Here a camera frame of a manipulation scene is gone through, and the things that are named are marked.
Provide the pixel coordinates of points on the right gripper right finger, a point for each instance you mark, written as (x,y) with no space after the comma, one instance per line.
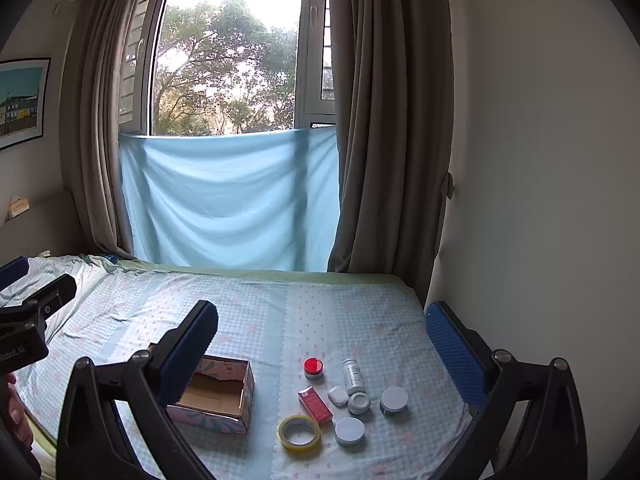
(551,439)

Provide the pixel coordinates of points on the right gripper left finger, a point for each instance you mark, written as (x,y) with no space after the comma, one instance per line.
(92,440)

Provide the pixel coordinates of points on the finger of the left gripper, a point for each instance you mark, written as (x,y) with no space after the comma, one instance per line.
(13,271)
(46,301)

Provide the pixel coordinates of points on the small grey cream jar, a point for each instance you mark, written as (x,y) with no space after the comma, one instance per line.
(358,403)

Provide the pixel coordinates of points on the white lid green jar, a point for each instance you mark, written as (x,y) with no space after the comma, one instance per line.
(349,431)

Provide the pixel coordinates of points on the yellow tape roll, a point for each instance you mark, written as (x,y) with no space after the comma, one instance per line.
(299,433)

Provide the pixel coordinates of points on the white pill bottle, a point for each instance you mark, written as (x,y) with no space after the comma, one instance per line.
(352,376)

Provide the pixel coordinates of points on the white earbuds case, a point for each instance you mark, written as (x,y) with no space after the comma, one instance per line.
(338,396)

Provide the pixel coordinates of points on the red small carton box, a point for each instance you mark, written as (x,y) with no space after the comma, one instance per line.
(315,407)

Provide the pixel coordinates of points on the red lid small jar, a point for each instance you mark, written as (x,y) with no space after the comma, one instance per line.
(313,368)

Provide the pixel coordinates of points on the person's left hand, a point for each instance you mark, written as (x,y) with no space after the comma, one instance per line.
(17,411)

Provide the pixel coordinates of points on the beige headboard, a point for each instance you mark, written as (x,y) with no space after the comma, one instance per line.
(51,226)

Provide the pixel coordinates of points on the small tissue pack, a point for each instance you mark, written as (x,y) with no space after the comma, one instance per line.
(17,206)

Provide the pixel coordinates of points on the left brown curtain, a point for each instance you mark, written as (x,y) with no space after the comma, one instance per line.
(88,126)

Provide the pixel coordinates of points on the brown curtain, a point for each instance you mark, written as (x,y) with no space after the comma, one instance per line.
(394,103)
(88,126)

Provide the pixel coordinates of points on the open cardboard box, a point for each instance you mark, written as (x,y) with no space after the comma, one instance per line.
(219,396)

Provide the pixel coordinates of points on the floral checked bed sheet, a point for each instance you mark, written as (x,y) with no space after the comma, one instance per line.
(274,322)

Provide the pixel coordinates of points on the light blue hanging sheet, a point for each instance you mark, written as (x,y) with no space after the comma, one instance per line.
(256,201)

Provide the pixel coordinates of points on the right brown curtain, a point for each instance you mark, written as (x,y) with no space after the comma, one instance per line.
(394,103)

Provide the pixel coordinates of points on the framed wall picture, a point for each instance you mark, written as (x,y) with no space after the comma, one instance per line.
(23,86)

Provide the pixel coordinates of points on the window with frame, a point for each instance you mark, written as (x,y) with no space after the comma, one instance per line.
(227,67)

